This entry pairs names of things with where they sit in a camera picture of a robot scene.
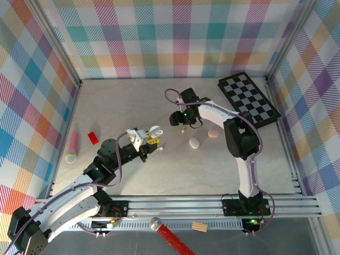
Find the white square charging case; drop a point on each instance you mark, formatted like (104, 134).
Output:
(155, 130)

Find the white oval charging case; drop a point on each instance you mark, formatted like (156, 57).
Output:
(194, 143)

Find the pink charging case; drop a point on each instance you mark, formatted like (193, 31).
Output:
(213, 133)

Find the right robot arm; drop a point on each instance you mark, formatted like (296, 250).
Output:
(244, 138)

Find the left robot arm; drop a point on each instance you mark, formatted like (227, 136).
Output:
(74, 202)

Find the small red block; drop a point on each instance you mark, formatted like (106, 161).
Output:
(93, 138)

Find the pink cylinder with white cap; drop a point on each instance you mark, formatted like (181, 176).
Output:
(73, 146)

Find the black grey chessboard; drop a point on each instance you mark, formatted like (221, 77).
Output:
(252, 93)

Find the small circuit board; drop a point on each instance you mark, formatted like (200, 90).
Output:
(252, 221)
(110, 225)

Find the red glitter microphone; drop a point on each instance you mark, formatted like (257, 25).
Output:
(170, 236)

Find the small wooden block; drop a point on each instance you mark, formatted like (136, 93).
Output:
(199, 227)

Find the aluminium frame side rail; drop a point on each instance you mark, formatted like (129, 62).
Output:
(74, 106)
(283, 132)

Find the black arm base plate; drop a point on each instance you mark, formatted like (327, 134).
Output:
(231, 207)
(119, 208)

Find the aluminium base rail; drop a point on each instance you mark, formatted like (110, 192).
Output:
(172, 205)

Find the aluminium frame post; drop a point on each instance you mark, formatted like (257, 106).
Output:
(288, 40)
(56, 40)

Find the aluminium frame bar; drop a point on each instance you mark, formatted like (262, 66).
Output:
(318, 239)

